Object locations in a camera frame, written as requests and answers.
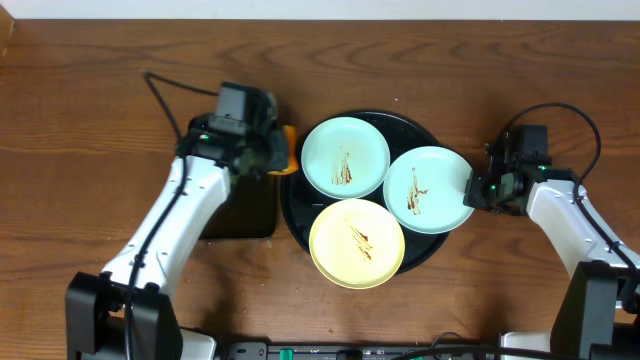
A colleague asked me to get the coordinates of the green and yellow sponge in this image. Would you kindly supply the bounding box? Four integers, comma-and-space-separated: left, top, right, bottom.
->
267, 125, 299, 176

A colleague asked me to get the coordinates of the mint green plate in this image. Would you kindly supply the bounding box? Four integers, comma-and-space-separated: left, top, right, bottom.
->
301, 116, 391, 199
383, 146, 473, 234

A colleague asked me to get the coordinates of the yellow plate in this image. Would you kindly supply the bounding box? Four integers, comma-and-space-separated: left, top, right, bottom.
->
309, 199, 405, 290

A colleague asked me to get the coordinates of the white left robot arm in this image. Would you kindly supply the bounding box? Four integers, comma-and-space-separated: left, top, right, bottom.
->
65, 114, 297, 359

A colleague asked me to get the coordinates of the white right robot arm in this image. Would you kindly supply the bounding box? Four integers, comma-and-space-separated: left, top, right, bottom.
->
464, 165, 639, 359

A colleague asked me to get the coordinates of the black rectangular tray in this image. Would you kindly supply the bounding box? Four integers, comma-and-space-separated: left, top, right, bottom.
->
200, 175, 277, 241

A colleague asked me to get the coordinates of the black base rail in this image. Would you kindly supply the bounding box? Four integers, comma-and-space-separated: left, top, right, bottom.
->
214, 341, 501, 360

